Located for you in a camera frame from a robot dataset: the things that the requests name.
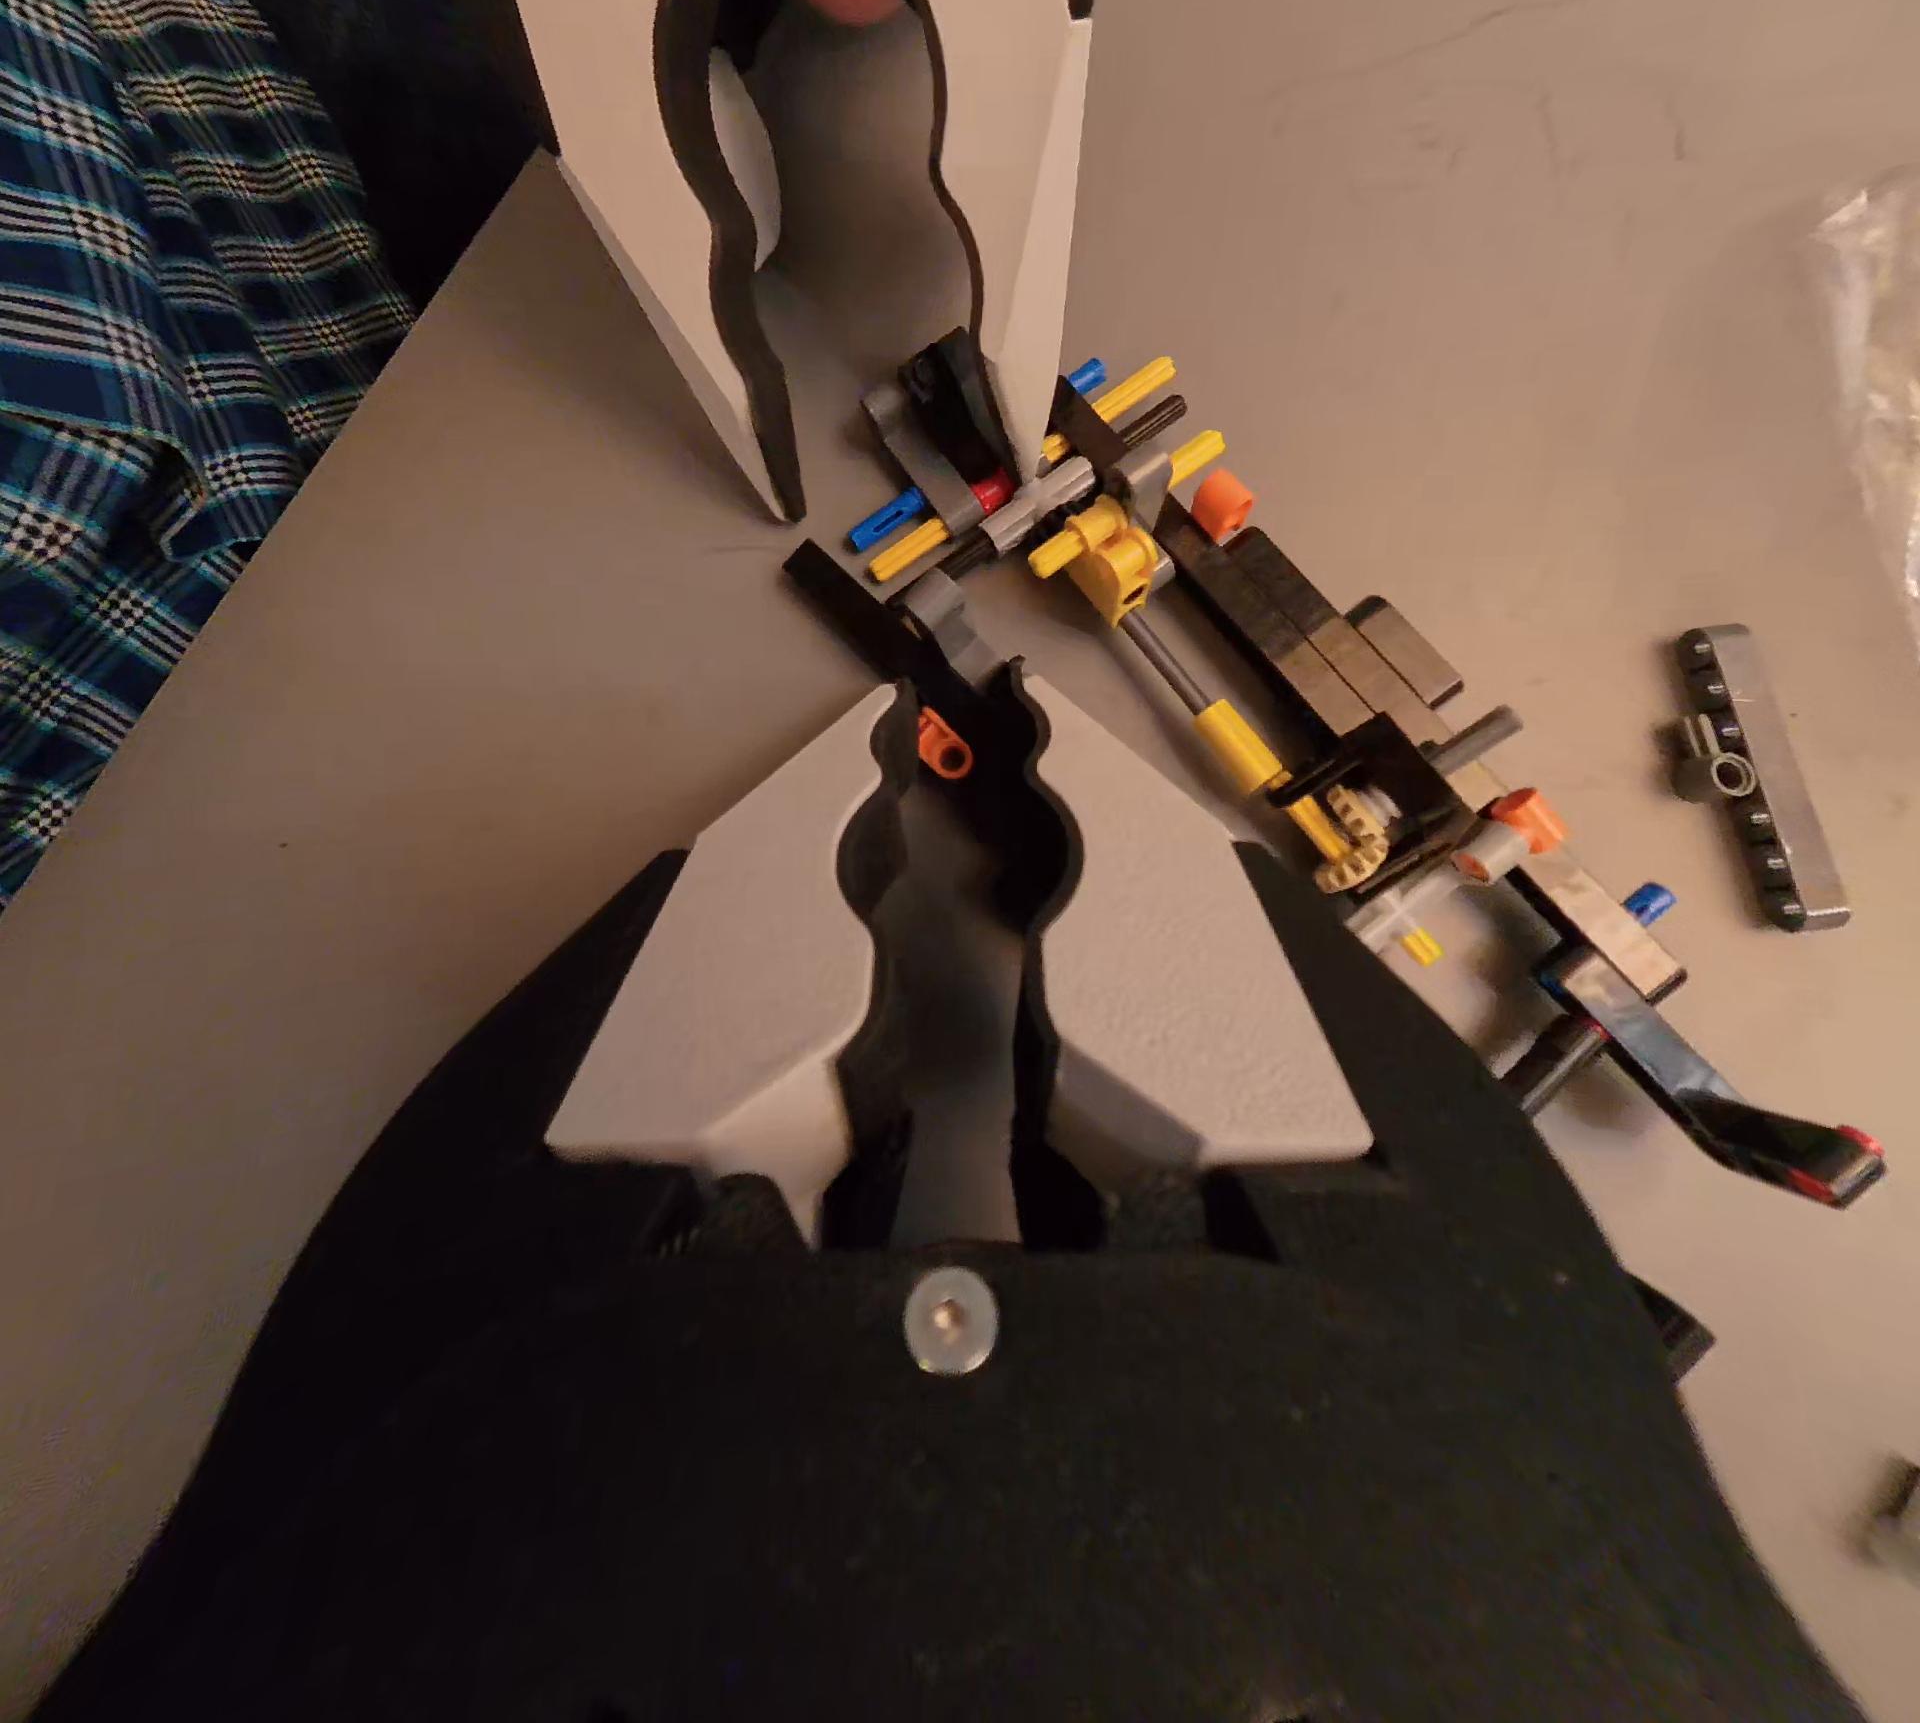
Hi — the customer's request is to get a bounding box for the black lego technic model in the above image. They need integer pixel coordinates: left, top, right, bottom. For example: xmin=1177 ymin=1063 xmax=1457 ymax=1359
xmin=780 ymin=325 xmax=1889 ymax=1379

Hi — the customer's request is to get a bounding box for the grey lego beam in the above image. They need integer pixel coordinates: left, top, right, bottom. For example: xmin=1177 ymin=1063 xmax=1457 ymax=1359
xmin=1668 ymin=623 xmax=1854 ymax=933

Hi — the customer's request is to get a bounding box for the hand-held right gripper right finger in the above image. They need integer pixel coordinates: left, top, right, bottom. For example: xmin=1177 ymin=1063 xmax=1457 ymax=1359
xmin=1002 ymin=657 xmax=1378 ymax=1237

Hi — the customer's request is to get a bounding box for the blue plaid shirt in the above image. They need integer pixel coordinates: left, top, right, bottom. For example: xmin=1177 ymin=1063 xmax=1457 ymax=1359
xmin=0 ymin=0 xmax=413 ymax=907

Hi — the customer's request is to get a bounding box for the clear plastic bag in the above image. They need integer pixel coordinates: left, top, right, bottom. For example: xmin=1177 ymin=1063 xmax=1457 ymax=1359
xmin=1805 ymin=177 xmax=1920 ymax=585

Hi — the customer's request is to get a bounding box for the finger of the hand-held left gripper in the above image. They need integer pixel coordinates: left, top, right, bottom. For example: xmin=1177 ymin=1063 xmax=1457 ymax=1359
xmin=816 ymin=0 xmax=1094 ymax=479
xmin=454 ymin=0 xmax=812 ymax=525

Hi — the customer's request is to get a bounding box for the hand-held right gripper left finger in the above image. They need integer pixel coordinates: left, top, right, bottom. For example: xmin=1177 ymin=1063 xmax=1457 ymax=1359
xmin=539 ymin=683 xmax=917 ymax=1247

